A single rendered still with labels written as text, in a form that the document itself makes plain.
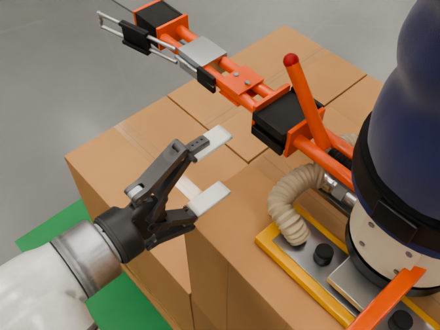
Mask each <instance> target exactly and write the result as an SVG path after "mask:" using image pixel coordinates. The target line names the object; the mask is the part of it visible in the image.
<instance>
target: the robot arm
mask: <svg viewBox="0 0 440 330"><path fill-rule="evenodd" d="M231 139H232V134H230V133H229V132H228V131H226V130H225V129H224V128H223V127H222V126H221V125H220V124H218V125H217V126H216V127H214V128H212V129H211V130H209V131H208V132H206V133H205V134H203V135H201V136H198V137H197V138H196V139H194V140H192V141H191V142H189V143H188V144H186V145H184V144H182V142H180V141H179V140H178V139H177V138H176V139H174V140H173V141H172V142H171V143H170V144H169V145H168V146H167V147H166V148H165V150H163V151H162V152H161V153H160V155H159V156H158V157H157V158H156V159H155V160H154V162H153V163H152V164H151V165H150V166H149V167H148V168H147V169H146V170H145V171H144V172H143V173H142V174H141V176H140V177H139V178H138V179H137V180H136V181H134V182H133V183H132V184H131V185H129V186H128V187H127V188H125V190H124V193H125V194H126V195H127V196H128V198H129V199H130V200H131V202H130V203H129V204H128V205H127V206H126V207H125V208H119V207H117V206H113V207H111V208H109V209H108V210H107V211H105V212H103V213H102V214H101V215H99V216H97V217H96V218H95V219H94V224H92V223H91V222H90V221H89V220H86V219H84V220H82V221H80V222H79V223H77V224H76V225H74V226H73V227H71V228H70V229H68V230H66V231H65V232H63V233H62V234H61V235H59V236H56V237H54V238H53V239H52V240H51V241H50V242H48V243H46V244H44V245H43V246H40V247H38V248H35V249H32V250H29V251H25V252H23V253H22V254H20V255H18V256H16V257H14V258H13V259H11V260H9V261H7V262H6V263H5V264H3V265H1V266H0V330H100V328H99V327H98V326H97V325H96V323H95V321H94V320H93V318H92V316H91V314H90V313H89V311H88V308H87V306H86V304H85V301H86V300H87V299H89V298H90V297H91V296H94V295H95V294H96V293H97V292H98V291H99V290H101V289H102V288H103V287H105V286H106V285H107V284H109V283H110V282H112V281H113V280H114V279H115V278H117V277H118V276H120V275H121V274H122V267H121V265H120V263H122V264H124V263H125V264H127V263H129V262H130V261H131V260H132V259H134V258H135V257H137V256H138V255H139V254H141V253H142V252H144V250H145V249H146V250H147V251H150V250H151V249H153V248H154V247H156V246H157V245H159V244H161V243H163V242H166V241H168V240H171V239H173V238H176V237H178V236H181V235H183V234H185V233H188V232H190V231H192V230H194V229H195V227H196V226H195V225H194V223H195V222H196V221H197V220H198V217H200V216H201V215H203V214H204V213H206V212H207V211H208V210H209V209H211V208H212V207H214V205H216V204H218V203H219V202H220V201H222V200H223V199H224V198H226V197H227V196H228V195H229V194H230V190H229V189H228V188H226V187H225V186H224V184H222V182H220V181H218V182H216V183H215V184H213V185H212V186H211V187H209V188H208V189H206V190H205V191H204V192H202V193H201V194H199V195H198V196H197V197H195V198H193V199H192V200H191V201H190V202H188V203H187V205H185V206H183V208H180V209H174V210H165V209H166V203H167V201H168V195H169V193H170V192H171V190H172V189H173V187H174V186H175V184H176V183H177V182H178V180H179V179H180V177H181V176H182V175H183V173H184V172H185V170H186V169H187V167H188V166H189V164H190V163H191V162H193V163H194V164H196V163H197V162H199V161H200V160H202V159H203V158H205V157H206V156H208V155H209V154H211V153H212V152H214V151H215V150H217V149H218V148H220V147H221V146H223V145H224V144H225V143H227V142H228V141H230V140H231ZM183 159H184V160H183ZM182 160H183V161H182ZM152 193H153V194H154V195H151V194H152ZM183 225H185V227H184V226H183Z"/></svg>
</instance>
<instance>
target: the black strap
mask: <svg viewBox="0 0 440 330"><path fill-rule="evenodd" d="M371 114H372V112H370V113H369V114H368V116H367V118H366V119H365V120H364V122H363V125H362V127H361V130H360V132H359V135H358V137H357V141H356V144H355V146H354V150H353V155H352V171H353V174H354V179H355V182H356V185H357V187H358V189H359V191H360V194H361V195H362V197H363V199H364V200H365V201H366V203H367V205H368V206H369V207H370V208H371V209H372V211H373V212H372V214H371V217H372V218H373V219H374V220H375V221H376V222H377V223H379V224H380V225H382V226H383V227H384V228H385V229H386V230H388V231H389V232H390V233H392V234H393V235H394V236H395V237H397V238H398V239H399V240H401V241H402V242H403V243H404V244H408V243H409V242H410V241H412V242H414V243H415V244H418V245H419V246H422V247H424V248H427V249H430V250H432V251H435V252H438V253H440V221H439V220H437V219H434V218H432V217H429V216H427V215H424V214H421V213H420V212H418V211H416V210H415V209H414V208H412V207H410V206H409V205H407V204H406V203H405V202H404V201H403V200H402V199H400V197H398V195H396V193H394V192H393V191H392V190H391V189H390V188H389V187H387V186H386V185H385V183H384V182H383V180H381V178H380V177H379V176H378V174H377V172H376V169H375V165H374V164H373V160H372V158H371V154H370V151H369V146H368V143H367V138H368V130H369V123H370V119H371Z"/></svg>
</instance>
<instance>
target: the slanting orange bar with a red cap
mask: <svg viewBox="0 0 440 330"><path fill-rule="evenodd" d="M283 63H284V66H285V68H286V70H287V73H288V75H289V78H290V80H291V83H292V85H293V88H294V90H295V93H296V95H297V98H298V100H299V103H300V105H301V108H302V111H303V113H304V116H305V118H306V121H307V123H308V126H309V128H310V131H311V133H312V136H313V138H314V141H315V143H316V145H317V146H318V147H319V148H320V149H322V150H323V151H324V150H326V149H328V148H330V147H331V143H330V141H329V138H328V135H327V132H326V130H325V127H324V125H323V122H322V120H321V117H320V114H319V112H318V108H317V107H316V104H315V101H314V99H313V96H312V93H311V91H310V88H309V85H308V83H307V80H306V77H305V76H304V72H303V69H302V67H301V64H300V62H299V57H298V56H297V55H296V54H294V53H289V54H287V55H285V56H284V60H283Z"/></svg>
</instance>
